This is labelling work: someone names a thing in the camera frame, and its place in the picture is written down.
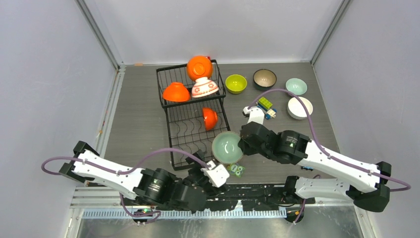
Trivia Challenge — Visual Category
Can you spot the orange bowl upper shelf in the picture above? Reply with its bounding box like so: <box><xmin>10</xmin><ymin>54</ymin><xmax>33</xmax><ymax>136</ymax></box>
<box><xmin>162</xmin><ymin>82</ymin><xmax>191</xmax><ymax>103</ymax></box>

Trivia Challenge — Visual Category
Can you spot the pale green ringed bowl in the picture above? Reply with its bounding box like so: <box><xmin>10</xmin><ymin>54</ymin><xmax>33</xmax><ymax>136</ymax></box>
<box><xmin>285</xmin><ymin>78</ymin><xmax>308</xmax><ymax>96</ymax></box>

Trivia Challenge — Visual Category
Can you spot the black wire dish rack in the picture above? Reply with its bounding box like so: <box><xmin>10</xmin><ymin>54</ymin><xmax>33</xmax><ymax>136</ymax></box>
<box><xmin>156</xmin><ymin>59</ymin><xmax>230</xmax><ymax>171</ymax></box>

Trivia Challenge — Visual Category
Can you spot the green owl number tile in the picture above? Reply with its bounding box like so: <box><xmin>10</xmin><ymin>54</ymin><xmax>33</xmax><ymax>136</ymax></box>
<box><xmin>227</xmin><ymin>163</ymin><xmax>245</xmax><ymax>178</ymax></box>

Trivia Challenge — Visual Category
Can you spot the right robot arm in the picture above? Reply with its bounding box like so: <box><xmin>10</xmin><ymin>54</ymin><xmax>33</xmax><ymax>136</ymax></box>
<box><xmin>238</xmin><ymin>122</ymin><xmax>392</xmax><ymax>212</ymax></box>

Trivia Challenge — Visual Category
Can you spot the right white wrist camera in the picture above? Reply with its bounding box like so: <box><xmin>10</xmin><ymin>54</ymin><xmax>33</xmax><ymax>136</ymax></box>
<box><xmin>242</xmin><ymin>106</ymin><xmax>265</xmax><ymax>125</ymax></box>

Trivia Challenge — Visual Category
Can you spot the floral pale green bowl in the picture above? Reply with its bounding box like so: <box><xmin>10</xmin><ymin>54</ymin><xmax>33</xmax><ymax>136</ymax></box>
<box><xmin>212</xmin><ymin>131</ymin><xmax>244</xmax><ymax>164</ymax></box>

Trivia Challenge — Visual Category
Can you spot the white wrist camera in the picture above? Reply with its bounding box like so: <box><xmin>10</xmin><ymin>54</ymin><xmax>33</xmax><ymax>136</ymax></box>
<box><xmin>201</xmin><ymin>161</ymin><xmax>230</xmax><ymax>188</ymax></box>
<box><xmin>242</xmin><ymin>106</ymin><xmax>265</xmax><ymax>125</ymax></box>

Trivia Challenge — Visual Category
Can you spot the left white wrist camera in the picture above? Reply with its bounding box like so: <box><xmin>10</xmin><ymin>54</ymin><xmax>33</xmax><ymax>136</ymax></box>
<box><xmin>201</xmin><ymin>161</ymin><xmax>230</xmax><ymax>188</ymax></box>

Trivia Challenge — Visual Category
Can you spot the orange bowl shelf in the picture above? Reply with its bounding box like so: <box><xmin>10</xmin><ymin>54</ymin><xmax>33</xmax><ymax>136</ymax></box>
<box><xmin>202</xmin><ymin>107</ymin><xmax>218</xmax><ymax>131</ymax></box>
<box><xmin>162</xmin><ymin>82</ymin><xmax>191</xmax><ymax>103</ymax></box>

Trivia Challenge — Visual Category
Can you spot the yellow green bowl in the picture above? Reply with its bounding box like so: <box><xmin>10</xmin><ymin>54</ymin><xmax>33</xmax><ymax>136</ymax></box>
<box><xmin>225</xmin><ymin>74</ymin><xmax>248</xmax><ymax>94</ymax></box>

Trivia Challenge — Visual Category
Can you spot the orange bowl top upright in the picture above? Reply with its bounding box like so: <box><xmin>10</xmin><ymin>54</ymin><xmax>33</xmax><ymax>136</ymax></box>
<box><xmin>186</xmin><ymin>56</ymin><xmax>213</xmax><ymax>82</ymax></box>

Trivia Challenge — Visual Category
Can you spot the white ribbed bowl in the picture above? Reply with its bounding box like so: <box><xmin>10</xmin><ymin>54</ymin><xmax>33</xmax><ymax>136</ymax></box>
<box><xmin>287</xmin><ymin>97</ymin><xmax>314</xmax><ymax>119</ymax></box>

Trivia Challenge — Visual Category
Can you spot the blue owl number tile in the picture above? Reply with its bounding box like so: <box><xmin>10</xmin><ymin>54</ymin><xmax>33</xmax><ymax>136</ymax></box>
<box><xmin>301</xmin><ymin>166</ymin><xmax>314</xmax><ymax>171</ymax></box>

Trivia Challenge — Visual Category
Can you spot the toy brick car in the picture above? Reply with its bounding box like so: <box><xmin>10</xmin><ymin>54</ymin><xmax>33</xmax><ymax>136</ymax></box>
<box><xmin>256</xmin><ymin>97</ymin><xmax>277</xmax><ymax>120</ymax></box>

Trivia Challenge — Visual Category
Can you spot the white red patterned bowl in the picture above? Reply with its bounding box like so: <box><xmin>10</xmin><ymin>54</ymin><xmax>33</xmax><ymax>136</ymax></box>
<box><xmin>191</xmin><ymin>77</ymin><xmax>219</xmax><ymax>98</ymax></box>

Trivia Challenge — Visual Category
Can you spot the orange bowl lower shelf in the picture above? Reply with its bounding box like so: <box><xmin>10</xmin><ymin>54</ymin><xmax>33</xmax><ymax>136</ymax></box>
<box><xmin>202</xmin><ymin>107</ymin><xmax>218</xmax><ymax>131</ymax></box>

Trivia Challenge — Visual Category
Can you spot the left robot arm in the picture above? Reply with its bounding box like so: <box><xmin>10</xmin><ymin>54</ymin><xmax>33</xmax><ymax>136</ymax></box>
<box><xmin>58</xmin><ymin>141</ymin><xmax>230</xmax><ymax>212</ymax></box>

